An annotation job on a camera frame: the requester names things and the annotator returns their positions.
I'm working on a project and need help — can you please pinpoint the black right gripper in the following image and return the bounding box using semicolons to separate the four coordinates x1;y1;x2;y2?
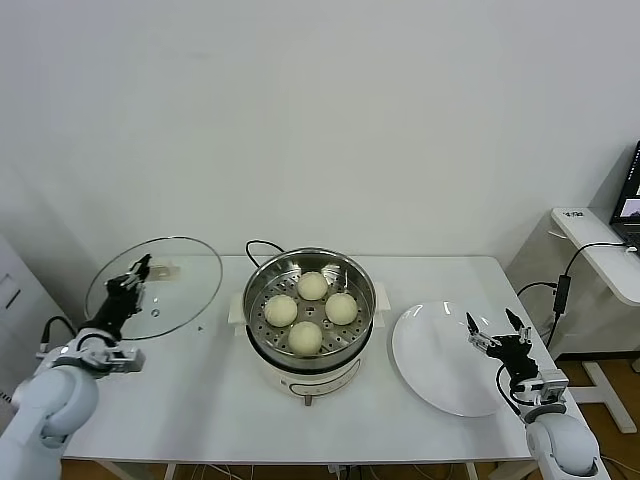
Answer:
465;307;541;385

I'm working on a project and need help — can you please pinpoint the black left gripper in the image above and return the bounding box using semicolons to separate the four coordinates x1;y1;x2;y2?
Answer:
87;253;153;343

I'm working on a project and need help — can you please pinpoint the round glass pot lid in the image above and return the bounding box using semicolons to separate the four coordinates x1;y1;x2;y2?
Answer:
83;236;224;341

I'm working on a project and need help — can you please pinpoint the white steamed baozi bun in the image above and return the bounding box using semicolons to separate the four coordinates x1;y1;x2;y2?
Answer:
264;294;299;328
287;321;324;358
297;271;330;302
324;293;359;325

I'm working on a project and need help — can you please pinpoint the perforated stainless steel steamer basket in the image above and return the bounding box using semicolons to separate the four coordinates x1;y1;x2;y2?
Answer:
242;247;376;359

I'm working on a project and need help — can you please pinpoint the large white round plate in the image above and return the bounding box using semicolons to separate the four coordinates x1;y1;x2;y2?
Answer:
391;300;520;418

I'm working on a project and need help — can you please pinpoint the black hanging power adapter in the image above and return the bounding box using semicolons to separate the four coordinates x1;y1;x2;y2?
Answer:
551;273;570;315

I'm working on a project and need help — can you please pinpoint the white cabinet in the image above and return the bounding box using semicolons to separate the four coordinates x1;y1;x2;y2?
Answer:
0;234;84;401

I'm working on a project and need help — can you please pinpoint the white side desk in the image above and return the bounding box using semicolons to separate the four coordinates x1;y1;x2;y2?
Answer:
504;206;640;435

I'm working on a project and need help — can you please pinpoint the black open laptop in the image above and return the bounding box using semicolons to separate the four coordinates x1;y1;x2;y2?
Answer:
607;139;640;251

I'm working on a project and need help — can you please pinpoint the black right camera cable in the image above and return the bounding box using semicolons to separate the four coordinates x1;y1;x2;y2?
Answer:
496;363;526;417

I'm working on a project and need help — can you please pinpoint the black camera cable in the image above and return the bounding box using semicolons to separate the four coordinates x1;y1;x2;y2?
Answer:
496;363;526;417
38;316;77;359

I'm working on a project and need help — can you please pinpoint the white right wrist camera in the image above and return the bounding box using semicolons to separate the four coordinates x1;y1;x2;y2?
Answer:
519;370;570;407

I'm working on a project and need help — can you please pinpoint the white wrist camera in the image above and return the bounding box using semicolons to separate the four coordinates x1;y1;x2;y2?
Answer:
519;370;570;407
102;346;147;375

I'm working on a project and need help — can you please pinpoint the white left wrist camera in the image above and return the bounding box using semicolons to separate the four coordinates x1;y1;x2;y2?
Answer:
102;346;147;375

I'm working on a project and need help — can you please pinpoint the black left camera cable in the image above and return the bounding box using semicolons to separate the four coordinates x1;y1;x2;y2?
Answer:
38;316;77;359

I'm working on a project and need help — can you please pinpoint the black cooker power cable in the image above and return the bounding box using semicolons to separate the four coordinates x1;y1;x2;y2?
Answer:
243;240;286;274

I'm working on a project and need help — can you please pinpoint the black laptop adapter cable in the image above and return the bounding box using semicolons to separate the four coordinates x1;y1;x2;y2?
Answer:
514;241;636;351

